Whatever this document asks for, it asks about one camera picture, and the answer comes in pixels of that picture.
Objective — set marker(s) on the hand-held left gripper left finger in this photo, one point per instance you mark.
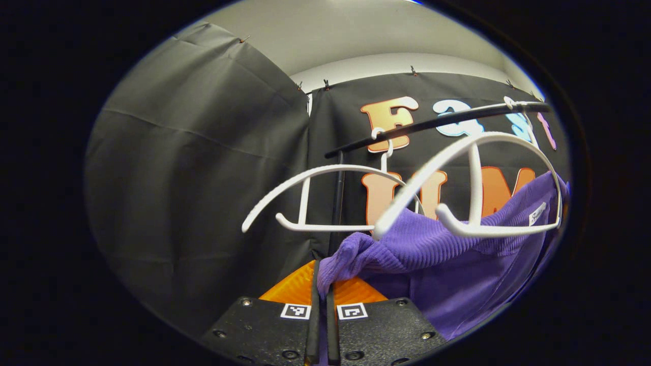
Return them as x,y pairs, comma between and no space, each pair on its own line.
264,330

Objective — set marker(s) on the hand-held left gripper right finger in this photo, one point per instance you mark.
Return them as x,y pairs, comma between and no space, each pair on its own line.
381,330

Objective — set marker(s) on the white plastic clothes hanger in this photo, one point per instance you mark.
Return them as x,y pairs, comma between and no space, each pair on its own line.
475,183
304,203

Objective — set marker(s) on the black metal clothes rack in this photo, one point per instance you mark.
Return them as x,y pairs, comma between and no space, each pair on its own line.
338,203

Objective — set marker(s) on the plain dark backdrop cloth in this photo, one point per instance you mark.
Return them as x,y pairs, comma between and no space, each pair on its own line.
193,193

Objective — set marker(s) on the row of small backdrop clips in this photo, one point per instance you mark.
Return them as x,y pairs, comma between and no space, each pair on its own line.
325,83

